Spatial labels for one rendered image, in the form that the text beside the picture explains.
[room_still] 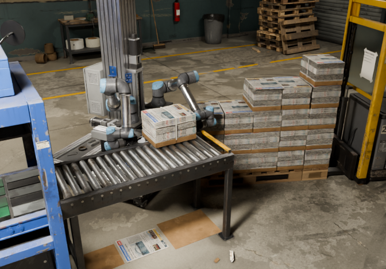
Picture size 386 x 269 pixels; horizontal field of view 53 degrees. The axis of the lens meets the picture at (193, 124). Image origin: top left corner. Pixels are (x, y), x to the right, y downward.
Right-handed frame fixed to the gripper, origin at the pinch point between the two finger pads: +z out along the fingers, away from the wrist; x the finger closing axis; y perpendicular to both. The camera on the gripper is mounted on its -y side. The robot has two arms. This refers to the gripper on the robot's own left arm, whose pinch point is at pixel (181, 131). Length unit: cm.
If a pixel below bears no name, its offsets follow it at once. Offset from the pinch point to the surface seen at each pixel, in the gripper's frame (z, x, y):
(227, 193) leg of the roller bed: -9, 62, -33
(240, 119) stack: -66, -1, -3
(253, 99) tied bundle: -77, 4, 17
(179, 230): 21, 33, -78
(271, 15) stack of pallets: -513, -481, 9
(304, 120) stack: -127, 24, -7
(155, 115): 29.1, 9.9, 25.0
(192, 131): 2.1, 23.0, 9.6
